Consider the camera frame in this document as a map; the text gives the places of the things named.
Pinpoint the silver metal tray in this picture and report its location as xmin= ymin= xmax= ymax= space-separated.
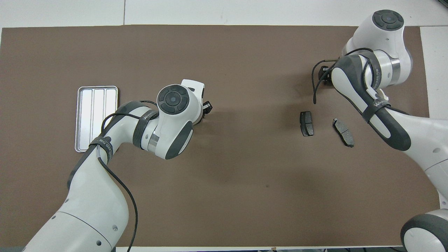
xmin=75 ymin=86 xmax=119 ymax=153

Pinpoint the brown table mat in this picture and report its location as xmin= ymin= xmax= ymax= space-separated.
xmin=0 ymin=24 xmax=441 ymax=247

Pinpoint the grey brake pad with tab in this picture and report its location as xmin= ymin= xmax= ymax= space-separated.
xmin=332 ymin=118 xmax=355 ymax=148

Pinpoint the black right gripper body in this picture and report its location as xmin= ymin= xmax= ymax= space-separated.
xmin=318 ymin=66 xmax=334 ymax=86

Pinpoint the grey rectangular brake pad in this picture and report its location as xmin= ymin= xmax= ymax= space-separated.
xmin=300 ymin=111 xmax=314 ymax=137

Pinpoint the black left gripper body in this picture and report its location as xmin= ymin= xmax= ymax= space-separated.
xmin=200 ymin=101 xmax=213 ymax=121

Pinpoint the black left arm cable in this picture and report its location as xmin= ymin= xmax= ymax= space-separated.
xmin=96 ymin=101 xmax=159 ymax=252

